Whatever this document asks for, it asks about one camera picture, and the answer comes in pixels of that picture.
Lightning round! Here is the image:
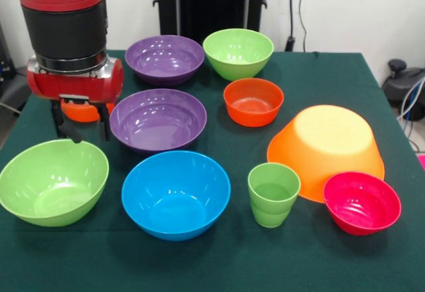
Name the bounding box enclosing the purple bowl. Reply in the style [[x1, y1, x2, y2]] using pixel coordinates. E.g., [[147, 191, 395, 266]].
[[124, 35, 206, 86], [109, 88, 208, 155]]

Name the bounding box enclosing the thin black cable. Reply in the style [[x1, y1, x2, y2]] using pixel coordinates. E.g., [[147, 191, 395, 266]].
[[298, 0, 308, 52]]

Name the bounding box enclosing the grey office chair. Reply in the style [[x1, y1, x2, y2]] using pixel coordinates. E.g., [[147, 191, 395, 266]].
[[0, 23, 46, 117]]

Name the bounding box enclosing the small green bowl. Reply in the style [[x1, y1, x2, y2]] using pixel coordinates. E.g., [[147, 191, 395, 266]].
[[202, 28, 275, 82]]

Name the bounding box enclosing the blue bowl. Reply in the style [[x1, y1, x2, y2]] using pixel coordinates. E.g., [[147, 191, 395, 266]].
[[121, 150, 232, 242]]

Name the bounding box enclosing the green cup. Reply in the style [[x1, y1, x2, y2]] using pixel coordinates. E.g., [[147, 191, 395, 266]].
[[247, 162, 301, 229]]

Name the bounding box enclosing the dark green tablecloth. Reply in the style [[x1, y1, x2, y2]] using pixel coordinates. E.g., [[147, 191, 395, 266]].
[[0, 49, 425, 292]]

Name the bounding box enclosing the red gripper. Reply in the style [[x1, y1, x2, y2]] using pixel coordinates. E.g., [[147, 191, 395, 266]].
[[26, 56, 125, 144]]

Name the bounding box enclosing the orange-red bowl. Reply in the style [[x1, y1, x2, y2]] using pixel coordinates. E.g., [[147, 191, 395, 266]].
[[60, 101, 116, 123], [223, 78, 285, 127]]

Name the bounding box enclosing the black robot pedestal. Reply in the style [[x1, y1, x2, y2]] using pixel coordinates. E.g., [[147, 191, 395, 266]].
[[152, 0, 268, 39]]

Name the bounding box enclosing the large orange bowl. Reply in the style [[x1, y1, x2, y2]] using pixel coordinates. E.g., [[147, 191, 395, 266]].
[[266, 104, 386, 204]]

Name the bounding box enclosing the black cable with plug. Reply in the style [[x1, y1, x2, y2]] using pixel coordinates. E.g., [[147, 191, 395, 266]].
[[286, 0, 297, 52]]

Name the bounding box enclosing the tangle of floor cables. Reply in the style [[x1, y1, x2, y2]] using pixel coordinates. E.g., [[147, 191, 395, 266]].
[[398, 79, 425, 150]]

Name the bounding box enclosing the pink bowl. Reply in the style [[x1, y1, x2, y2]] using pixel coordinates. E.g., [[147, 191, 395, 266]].
[[323, 171, 402, 236]]

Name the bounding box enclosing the large green bowl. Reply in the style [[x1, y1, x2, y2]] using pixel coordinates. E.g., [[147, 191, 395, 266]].
[[0, 139, 110, 228]]

